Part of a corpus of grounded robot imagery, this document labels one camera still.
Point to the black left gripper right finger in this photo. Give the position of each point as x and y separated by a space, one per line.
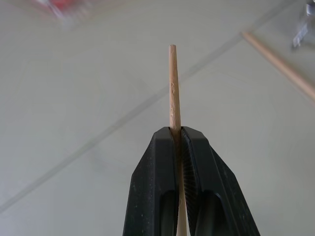
211 182

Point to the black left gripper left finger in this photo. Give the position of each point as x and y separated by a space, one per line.
150 177

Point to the wooden chopstick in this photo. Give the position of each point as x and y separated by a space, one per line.
280 65
174 98

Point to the metal spoon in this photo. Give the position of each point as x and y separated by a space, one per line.
302 27

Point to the red and white packet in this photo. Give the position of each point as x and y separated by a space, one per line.
61 8

